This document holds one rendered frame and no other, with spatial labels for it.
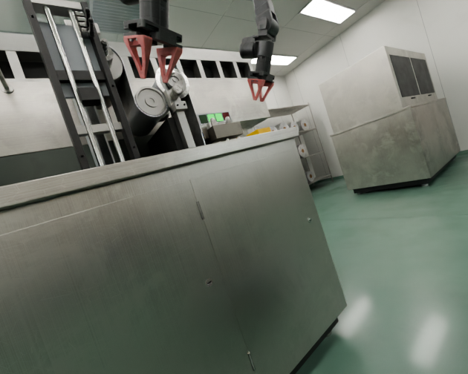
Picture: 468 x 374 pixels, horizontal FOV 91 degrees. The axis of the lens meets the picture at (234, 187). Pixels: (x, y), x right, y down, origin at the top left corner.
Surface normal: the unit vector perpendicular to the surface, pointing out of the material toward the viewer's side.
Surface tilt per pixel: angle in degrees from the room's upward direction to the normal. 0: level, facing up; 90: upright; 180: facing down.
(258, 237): 90
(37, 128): 90
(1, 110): 90
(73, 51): 90
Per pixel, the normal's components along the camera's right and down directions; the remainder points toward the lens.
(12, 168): 0.55, -0.15
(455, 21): -0.77, 0.28
